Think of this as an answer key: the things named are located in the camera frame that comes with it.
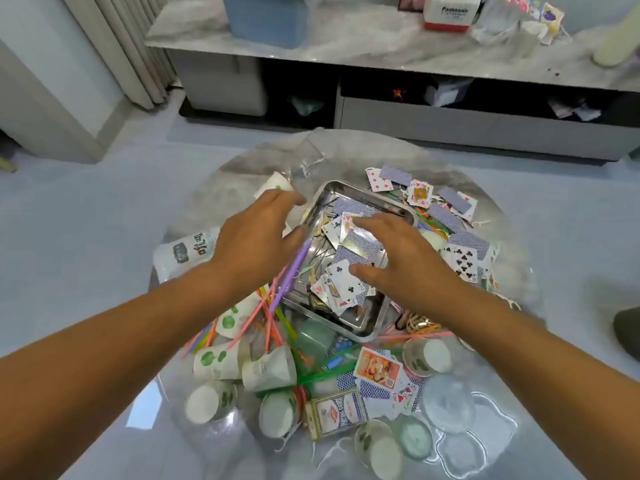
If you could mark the colourful matchbox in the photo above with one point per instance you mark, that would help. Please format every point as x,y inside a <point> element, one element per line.
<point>335,413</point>

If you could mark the green-print paper cup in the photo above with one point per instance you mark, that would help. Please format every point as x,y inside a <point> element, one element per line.
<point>275,183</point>

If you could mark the grey cabinet with marble top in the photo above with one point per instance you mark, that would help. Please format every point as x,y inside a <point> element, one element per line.
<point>350,40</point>

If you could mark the pile of playing cards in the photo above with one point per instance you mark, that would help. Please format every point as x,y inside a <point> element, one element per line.
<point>345,280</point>

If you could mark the person's right hand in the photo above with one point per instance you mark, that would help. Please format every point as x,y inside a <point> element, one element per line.
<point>415,270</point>

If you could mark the cream paper roll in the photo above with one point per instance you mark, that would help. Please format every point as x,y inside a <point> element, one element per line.
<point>620,40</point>

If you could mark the pile of colourful straws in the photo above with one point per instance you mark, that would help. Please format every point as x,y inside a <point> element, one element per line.
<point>290,270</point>

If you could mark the white box in cabinet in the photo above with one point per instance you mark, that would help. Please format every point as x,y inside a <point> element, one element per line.
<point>450,92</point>

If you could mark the colourful small packet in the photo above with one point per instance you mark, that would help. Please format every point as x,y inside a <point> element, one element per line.
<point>545,15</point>

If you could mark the clear bag of snacks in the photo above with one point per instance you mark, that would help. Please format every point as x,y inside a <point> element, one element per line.
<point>492,20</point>

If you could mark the person's left hand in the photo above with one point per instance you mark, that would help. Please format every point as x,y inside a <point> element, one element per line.
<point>255,245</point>

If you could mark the pile of floss picks and clips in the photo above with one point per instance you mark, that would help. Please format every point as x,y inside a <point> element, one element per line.
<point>425,323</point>

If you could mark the beige curtain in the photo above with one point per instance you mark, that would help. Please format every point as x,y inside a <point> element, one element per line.
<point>120,40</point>

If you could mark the person's right forearm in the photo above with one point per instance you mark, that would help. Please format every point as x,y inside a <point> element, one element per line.
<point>560,395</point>

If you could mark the person's left forearm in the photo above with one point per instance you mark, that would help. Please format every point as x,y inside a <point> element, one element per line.
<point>100,385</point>

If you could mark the clear ribbed organizer box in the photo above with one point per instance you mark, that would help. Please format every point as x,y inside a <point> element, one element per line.
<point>305,155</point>

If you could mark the white and red small box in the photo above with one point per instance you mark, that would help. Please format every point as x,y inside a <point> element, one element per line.
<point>450,10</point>

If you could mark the metal tray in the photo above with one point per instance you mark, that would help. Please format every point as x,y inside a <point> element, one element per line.
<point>340,193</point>

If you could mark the blue storage box white lid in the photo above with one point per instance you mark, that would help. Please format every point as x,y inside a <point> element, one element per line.
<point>265,17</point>

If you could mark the clear printed plastic bag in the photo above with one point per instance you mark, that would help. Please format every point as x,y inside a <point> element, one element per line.
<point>185,253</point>

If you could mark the loose papers in cabinet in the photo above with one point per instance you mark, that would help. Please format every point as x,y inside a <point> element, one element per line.
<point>575,109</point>

